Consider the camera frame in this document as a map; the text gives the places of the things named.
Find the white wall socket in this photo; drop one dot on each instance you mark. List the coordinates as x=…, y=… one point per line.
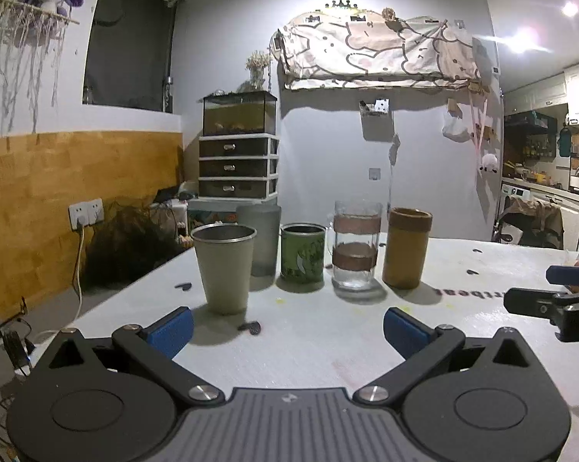
x=84, y=212

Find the white washing machine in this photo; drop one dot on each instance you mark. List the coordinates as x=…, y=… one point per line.
x=520, y=195

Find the green printed mug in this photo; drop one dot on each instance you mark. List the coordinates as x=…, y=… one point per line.
x=303, y=257

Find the frosted grey cup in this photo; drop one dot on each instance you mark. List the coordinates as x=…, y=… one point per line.
x=263, y=243

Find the beige cup with metal rim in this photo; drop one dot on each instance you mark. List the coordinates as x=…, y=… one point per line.
x=224, y=269

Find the black crown decoration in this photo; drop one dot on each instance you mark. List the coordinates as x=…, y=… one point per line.
x=340, y=4

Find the macrame hanging shelf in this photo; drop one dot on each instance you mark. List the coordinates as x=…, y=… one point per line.
x=19, y=29

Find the chair with brown cloth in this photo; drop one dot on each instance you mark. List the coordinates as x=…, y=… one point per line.
x=530, y=221

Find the dark window curtain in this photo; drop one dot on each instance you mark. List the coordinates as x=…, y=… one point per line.
x=130, y=43

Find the dried flowers in vase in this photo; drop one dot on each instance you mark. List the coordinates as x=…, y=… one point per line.
x=258, y=70

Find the printed cartoon cloth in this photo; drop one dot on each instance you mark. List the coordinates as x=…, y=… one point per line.
x=381, y=53

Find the glass fish tank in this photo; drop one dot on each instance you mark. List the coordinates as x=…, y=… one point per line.
x=238, y=115

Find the glass cup with brown bands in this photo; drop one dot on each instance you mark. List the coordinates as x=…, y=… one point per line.
x=356, y=250

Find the white plush toy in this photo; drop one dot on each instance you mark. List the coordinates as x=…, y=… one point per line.
x=489, y=163

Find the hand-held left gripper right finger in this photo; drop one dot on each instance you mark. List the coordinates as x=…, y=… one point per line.
x=407, y=332

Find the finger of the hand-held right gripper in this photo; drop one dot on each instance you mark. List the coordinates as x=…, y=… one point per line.
x=530, y=301
x=571, y=275

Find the brown cylindrical cup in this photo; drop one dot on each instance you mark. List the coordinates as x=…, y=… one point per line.
x=407, y=248

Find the white wall pocket holder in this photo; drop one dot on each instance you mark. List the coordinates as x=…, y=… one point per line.
x=377, y=118

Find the white drawer unit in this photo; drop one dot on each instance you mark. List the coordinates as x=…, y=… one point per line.
x=238, y=166

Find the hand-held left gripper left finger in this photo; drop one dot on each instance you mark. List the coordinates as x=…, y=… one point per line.
x=171, y=329

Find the wall hook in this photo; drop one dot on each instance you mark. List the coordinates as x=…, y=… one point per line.
x=375, y=173

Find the dark dried bush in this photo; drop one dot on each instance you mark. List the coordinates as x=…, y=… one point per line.
x=125, y=245

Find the white hanging bag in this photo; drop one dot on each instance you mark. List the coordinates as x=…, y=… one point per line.
x=455, y=127

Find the green hanging bottle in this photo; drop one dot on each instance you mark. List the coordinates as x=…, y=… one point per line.
x=564, y=142

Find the ceiling lamp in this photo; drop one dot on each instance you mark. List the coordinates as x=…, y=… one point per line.
x=569, y=8

